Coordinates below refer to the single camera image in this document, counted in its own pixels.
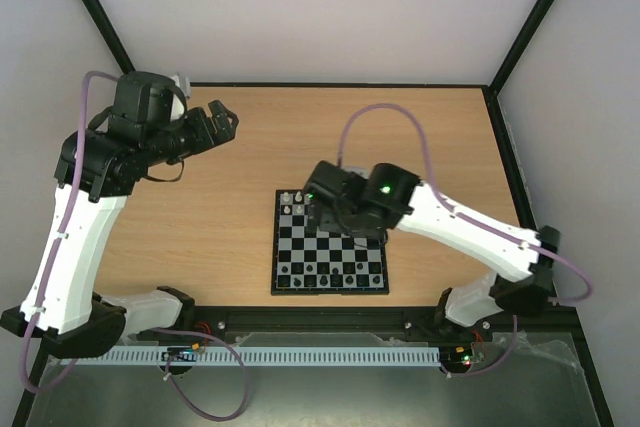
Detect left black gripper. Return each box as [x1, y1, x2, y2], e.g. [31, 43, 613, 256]
[145, 101, 240, 167]

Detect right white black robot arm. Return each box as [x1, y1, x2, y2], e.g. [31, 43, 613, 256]
[303, 161, 559, 339]

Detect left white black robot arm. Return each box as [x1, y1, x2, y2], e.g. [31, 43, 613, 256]
[1, 71, 239, 359]

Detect black and silver chessboard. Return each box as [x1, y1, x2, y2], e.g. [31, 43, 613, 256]
[271, 190, 389, 295]

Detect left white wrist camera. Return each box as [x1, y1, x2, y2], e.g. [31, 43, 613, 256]
[171, 73, 191, 121]

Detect light blue cable duct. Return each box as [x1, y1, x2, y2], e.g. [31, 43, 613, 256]
[77, 346, 441, 368]

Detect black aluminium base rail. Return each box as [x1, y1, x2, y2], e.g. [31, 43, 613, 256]
[124, 304, 576, 348]

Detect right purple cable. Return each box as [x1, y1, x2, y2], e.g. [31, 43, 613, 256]
[338, 103, 594, 379]

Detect purple cable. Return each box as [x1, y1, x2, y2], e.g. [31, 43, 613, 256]
[18, 71, 250, 423]
[338, 103, 594, 379]

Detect black frame posts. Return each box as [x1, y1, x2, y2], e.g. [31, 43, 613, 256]
[49, 0, 616, 427]

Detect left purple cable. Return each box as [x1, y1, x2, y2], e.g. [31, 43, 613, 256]
[18, 71, 250, 423]

